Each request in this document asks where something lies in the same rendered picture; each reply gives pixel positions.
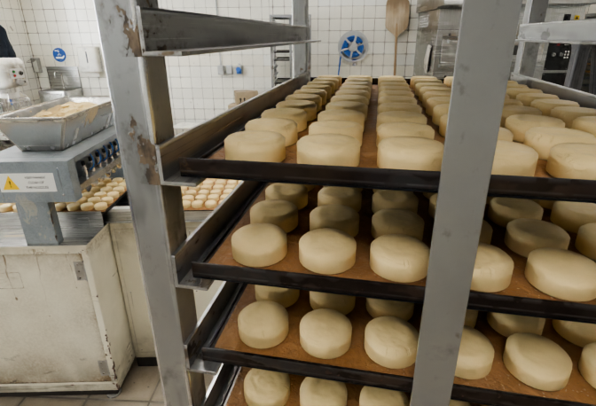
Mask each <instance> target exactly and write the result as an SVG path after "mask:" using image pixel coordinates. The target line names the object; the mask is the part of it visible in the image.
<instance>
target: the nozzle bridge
mask: <svg viewBox="0 0 596 406"><path fill-rule="evenodd" d="M115 139H117V140H118V138H117V133H116V128H115V123H114V125H113V126H111V127H109V128H107V129H104V130H102V131H100V132H98V133H97V134H95V135H93V136H91V137H88V138H86V139H84V140H82V141H81V142H79V143H78V144H75V145H73V146H71V147H69V148H67V149H66V150H64V151H39V152H23V151H21V150H20V149H19V148H18V147H17V146H16V145H14V146H13V147H10V148H8V149H5V150H3V151H1V152H0V203H15V205H16V208H17V211H18V214H19V218H20V223H21V226H22V229H23V232H24V235H25V239H26V241H27V245H28V246H58V245H59V244H61V243H62V242H63V241H64V239H63V235H62V231H61V228H60V224H59V218H58V214H57V210H56V207H55V203H54V202H76V201H78V200H79V199H80V198H82V191H83V190H84V189H85V188H87V187H88V186H89V185H91V184H92V183H94V182H95V181H96V180H98V179H99V178H100V177H101V176H102V175H105V173H106V172H108V171H109V170H110V169H112V168H113V167H115V166H116V165H117V164H119V163H120V162H121V161H122V159H121V154H120V150H119V155H114V158H113V159H112V160H110V159H109V157H107V160H108V162H107V163H103V161H101V165H102V167H101V168H98V167H97V166H95V169H96V171H95V172H90V171H89V170H88V176H87V177H83V176H82V169H81V165H82V164H81V161H82V160H84V162H85V165H86V167H87V168H90V167H89V162H88V161H89V158H88V157H89V156H90V154H91V155H92V156H93V159H94V162H95V163H96V160H95V157H96V155H95V152H97V151H96V150H99V152H100V154H101V159H102V151H101V149H102V148H104V147H103V145H104V146H105V147H106V149H108V148H107V146H108V145H109V142H111V143H112V145H114V143H113V142H114V141H115V142H116V140H115ZM116 144H117V142H116ZM105 177H106V175H105ZM109 177H124V173H123V168H122V166H121V168H117V167H116V171H115V173H113V172H112V171H111V175H110V176H109Z"/></svg>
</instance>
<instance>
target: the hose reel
mask: <svg viewBox="0 0 596 406"><path fill-rule="evenodd" d="M368 47H369V44H368V40H367V38H366V36H365V35H364V34H363V33H361V32H359V31H356V30H353V31H349V32H347V33H345V34H344V35H343V36H342V37H341V38H340V40H339V42H338V52H339V54H340V62H339V69H338V75H339V73H340V66H341V58H343V59H344V60H346V61H348V62H352V63H353V62H354V63H353V64H352V66H355V65H356V63H355V62H358V61H360V60H361V59H363V58H364V57H365V55H366V53H367V52H368Z"/></svg>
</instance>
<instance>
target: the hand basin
mask: <svg viewBox="0 0 596 406"><path fill-rule="evenodd" d="M76 51H77V56H78V60H79V65H80V69H81V72H82V73H85V77H88V76H93V77H97V76H99V72H104V71H103V66H102V61H101V56H100V50H99V47H98V46H83V47H76ZM30 60H31V62H27V63H31V64H32V67H33V71H34V73H43V69H42V65H41V60H40V58H31V59H30ZM46 69H47V73H48V76H49V81H50V85H51V89H47V90H38V94H39V98H40V101H41V103H42V102H46V101H50V100H53V99H56V98H62V97H65V96H83V92H82V82H81V77H80V73H79V68H78V66H47V67H46Z"/></svg>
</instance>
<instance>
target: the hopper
mask: <svg viewBox="0 0 596 406"><path fill-rule="evenodd" d="M67 102H75V103H81V102H91V103H93V104H98V105H95V106H93V107H91V108H88V109H85V110H82V111H80V112H78V113H73V114H70V115H68V116H66V117H35V116H36V115H37V114H38V113H40V112H52V113H53V111H58V109H59V108H61V105H63V104H65V103H67ZM44 110H45V111H44ZM30 111H32V112H30ZM17 116H19V117H17ZM28 117H29V118H28ZM113 125H114V114H113V108H112V103H111V98H110V96H65V97H62V98H56V99H53V100H50V101H46V102H42V103H39V104H36V105H30V106H27V107H23V108H20V109H16V110H13V111H10V112H6V113H0V132H1V133H2V134H3V135H4V136H5V137H7V138H8V139H9V140H10V141H11V142H12V143H13V144H15V145H16V146H17V147H18V148H19V149H20V150H21V151H23V152H39V151H64V150H66V149H67V148H69V147H71V146H73V145H75V144H78V143H79V142H81V141H82V140H84V139H86V138H88V137H91V136H93V135H95V134H97V133H98V132H100V131H102V130H104V129H107V128H109V127H111V126H113Z"/></svg>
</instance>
